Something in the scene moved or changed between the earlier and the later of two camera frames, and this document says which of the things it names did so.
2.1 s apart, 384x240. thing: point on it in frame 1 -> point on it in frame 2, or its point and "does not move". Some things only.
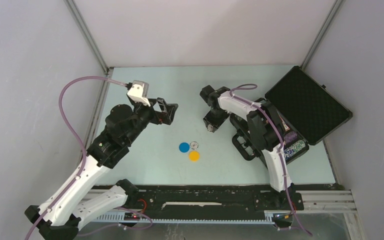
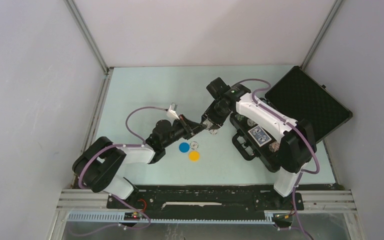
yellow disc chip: [194, 156] does not move
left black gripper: [167, 111] -> [190, 128]
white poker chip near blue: [194, 145] does not move
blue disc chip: [184, 147] does not move
